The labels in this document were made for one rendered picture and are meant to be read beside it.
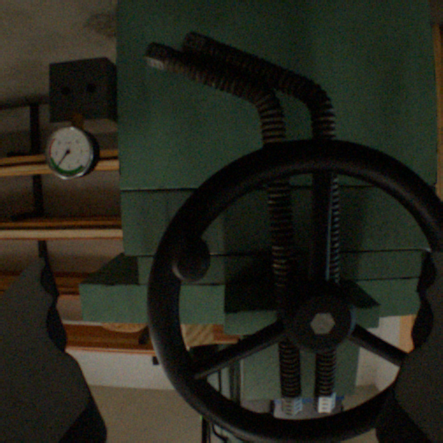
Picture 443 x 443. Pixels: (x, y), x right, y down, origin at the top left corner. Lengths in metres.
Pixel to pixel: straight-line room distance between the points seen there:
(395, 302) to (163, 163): 0.38
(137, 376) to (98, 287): 3.07
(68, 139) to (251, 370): 0.34
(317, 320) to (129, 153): 0.32
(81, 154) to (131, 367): 3.19
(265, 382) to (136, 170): 0.31
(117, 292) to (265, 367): 0.23
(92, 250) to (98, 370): 1.20
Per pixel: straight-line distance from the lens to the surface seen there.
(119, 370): 3.59
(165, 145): 0.46
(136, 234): 0.48
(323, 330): 0.29
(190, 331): 0.51
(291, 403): 0.44
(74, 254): 3.29
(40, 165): 2.79
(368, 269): 0.51
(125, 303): 0.51
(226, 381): 0.96
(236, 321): 0.39
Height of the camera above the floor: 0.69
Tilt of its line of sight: 8 degrees up
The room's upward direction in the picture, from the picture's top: 179 degrees clockwise
